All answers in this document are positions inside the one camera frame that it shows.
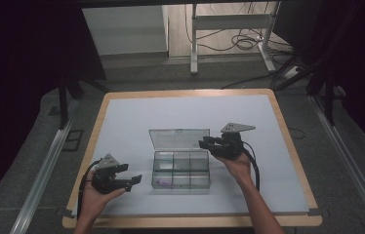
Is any black metal stand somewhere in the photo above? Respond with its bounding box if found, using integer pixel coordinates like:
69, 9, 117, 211
276, 55, 339, 127
57, 72, 110, 131

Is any bundle of floor cables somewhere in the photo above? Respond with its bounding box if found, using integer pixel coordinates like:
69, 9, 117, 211
184, 3, 294, 55

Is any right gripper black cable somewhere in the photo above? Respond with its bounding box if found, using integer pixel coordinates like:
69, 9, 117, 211
242, 140, 262, 193

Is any aluminium floor rail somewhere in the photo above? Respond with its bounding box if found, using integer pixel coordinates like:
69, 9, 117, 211
9, 98, 81, 234
308, 94, 365, 234

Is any white board panel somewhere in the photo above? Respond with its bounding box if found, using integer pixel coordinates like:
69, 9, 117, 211
82, 5, 169, 57

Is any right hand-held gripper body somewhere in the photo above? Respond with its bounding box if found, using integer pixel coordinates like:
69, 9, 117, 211
208, 122, 257, 161

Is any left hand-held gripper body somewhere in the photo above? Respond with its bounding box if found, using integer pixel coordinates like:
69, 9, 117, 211
90, 153, 133, 195

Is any person's right hand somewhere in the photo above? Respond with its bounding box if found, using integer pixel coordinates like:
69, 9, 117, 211
214, 151, 254, 187

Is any wooden table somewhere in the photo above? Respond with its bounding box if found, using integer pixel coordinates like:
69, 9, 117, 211
61, 88, 323, 229

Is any person's left hand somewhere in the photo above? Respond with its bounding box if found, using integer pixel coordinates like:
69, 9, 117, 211
78, 177, 128, 222

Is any transparent grey compartment box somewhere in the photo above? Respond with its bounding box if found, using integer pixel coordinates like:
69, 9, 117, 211
148, 128, 212, 190

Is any thin black floor cable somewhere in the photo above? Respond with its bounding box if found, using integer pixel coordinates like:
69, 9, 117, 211
288, 126, 307, 140

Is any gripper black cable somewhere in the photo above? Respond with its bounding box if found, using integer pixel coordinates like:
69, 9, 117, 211
76, 159, 102, 219
242, 140, 262, 193

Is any white metal desk frame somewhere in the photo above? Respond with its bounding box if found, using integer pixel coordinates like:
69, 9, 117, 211
189, 1, 281, 76

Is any white power strip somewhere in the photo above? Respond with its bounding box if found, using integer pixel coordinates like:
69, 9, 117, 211
282, 65, 303, 80

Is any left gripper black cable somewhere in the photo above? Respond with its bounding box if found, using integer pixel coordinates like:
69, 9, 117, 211
76, 159, 102, 219

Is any white table mat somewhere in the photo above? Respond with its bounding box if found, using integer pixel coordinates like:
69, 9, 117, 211
72, 95, 311, 217

